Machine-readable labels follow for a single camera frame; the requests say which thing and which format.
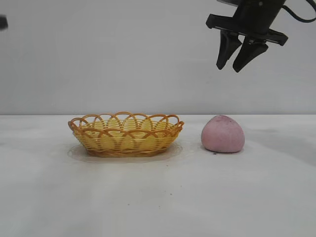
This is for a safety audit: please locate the black cable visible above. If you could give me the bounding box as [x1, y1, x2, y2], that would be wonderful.
[281, 0, 316, 24]

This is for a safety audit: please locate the yellow woven wicker basket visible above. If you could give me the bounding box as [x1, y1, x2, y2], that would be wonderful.
[68, 111, 185, 158]

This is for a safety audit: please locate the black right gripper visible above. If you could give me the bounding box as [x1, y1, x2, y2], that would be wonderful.
[205, 0, 289, 73]

